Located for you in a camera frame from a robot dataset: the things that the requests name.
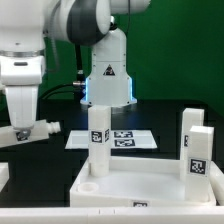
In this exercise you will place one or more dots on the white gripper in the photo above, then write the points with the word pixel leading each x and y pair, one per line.
pixel 22 107

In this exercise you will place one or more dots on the white desk top panel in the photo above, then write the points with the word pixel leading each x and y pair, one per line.
pixel 133 182

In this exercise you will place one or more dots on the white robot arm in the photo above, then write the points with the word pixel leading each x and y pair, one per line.
pixel 23 26

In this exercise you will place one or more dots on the white left corner block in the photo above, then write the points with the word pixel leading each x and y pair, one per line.
pixel 4 174

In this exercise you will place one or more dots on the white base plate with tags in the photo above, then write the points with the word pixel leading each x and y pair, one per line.
pixel 120 139

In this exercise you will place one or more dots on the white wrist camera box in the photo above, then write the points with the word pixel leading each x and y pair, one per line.
pixel 21 71

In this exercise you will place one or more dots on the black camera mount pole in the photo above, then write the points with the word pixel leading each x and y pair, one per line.
pixel 80 72

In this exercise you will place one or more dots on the white front rail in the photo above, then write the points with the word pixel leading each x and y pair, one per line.
pixel 152 215

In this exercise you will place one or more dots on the white right corner rail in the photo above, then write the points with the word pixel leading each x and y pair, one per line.
pixel 217 182

